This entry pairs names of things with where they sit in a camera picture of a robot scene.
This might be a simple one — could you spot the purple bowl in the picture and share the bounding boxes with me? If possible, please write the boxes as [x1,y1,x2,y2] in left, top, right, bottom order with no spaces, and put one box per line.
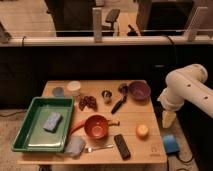
[128,81,151,101]

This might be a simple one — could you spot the small blue grey cup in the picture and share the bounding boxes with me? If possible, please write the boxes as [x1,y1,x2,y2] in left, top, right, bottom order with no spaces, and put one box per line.
[52,87,64,97]

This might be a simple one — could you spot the orange red bowl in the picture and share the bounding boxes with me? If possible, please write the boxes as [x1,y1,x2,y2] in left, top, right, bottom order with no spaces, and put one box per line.
[84,115,109,139]

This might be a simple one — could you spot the black remote control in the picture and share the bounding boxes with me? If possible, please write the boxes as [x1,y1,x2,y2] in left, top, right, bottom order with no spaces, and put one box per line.
[114,134,131,160]

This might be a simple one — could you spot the white horizontal rail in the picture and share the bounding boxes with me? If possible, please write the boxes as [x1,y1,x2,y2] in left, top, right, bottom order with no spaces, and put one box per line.
[0,35,213,47]

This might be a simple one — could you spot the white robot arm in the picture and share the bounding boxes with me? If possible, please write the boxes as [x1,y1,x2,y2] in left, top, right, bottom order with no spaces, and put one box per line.
[158,64,213,128]

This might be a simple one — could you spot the yellow red apple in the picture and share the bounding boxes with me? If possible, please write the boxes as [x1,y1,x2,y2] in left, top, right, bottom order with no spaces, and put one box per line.
[136,124,149,139]

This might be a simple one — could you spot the black office chair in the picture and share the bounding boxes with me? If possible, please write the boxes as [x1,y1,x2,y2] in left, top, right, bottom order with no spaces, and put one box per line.
[102,9,120,36]

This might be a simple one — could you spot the silver fork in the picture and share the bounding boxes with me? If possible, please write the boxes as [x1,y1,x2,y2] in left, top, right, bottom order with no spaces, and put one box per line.
[84,144,114,153]

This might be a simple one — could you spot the black handled ice cream scoop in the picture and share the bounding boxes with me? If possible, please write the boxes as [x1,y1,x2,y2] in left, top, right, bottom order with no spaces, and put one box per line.
[111,83,128,114]

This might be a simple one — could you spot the blue box on floor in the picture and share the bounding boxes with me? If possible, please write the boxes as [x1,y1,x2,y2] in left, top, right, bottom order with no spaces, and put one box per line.
[163,135,180,154]

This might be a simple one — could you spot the blue sponge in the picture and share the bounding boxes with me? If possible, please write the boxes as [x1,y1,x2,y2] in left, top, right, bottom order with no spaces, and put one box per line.
[43,112,62,133]

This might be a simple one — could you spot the grey folded cloth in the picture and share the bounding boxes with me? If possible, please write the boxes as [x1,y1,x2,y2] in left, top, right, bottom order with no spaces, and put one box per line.
[65,136,86,157]

